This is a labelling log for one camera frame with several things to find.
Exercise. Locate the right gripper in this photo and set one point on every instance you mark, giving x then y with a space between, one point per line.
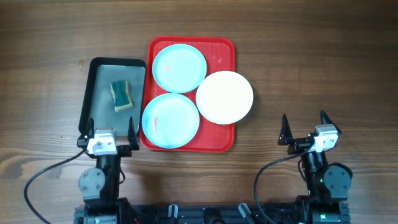
286 139

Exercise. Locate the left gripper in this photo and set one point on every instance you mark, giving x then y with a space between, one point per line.
124 151

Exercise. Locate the green yellow sponge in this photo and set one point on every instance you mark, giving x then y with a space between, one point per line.
120 93

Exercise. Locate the light blue plate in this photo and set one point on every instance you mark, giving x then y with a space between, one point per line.
170 120
179 68

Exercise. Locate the white plate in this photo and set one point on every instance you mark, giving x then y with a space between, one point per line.
224 97

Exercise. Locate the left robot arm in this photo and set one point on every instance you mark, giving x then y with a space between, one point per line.
100 185

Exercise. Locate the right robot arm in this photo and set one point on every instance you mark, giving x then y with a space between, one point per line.
327 183

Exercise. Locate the black water tray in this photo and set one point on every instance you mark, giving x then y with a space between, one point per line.
98 102

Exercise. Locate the red plastic tray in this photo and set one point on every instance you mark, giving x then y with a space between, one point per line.
220 54

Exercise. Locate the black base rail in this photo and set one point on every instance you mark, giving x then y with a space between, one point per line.
293 212

